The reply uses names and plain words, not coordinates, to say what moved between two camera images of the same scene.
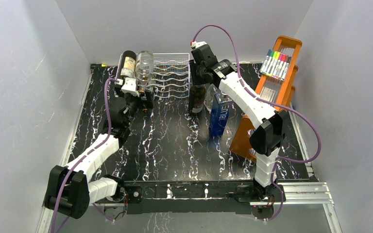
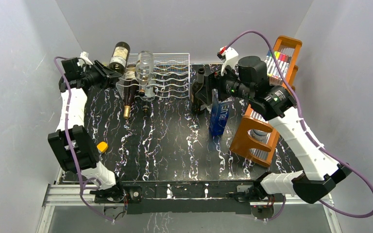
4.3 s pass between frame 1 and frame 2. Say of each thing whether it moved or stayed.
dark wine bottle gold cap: moved
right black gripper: moved
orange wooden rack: stayed
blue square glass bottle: stayed
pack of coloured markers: stayed
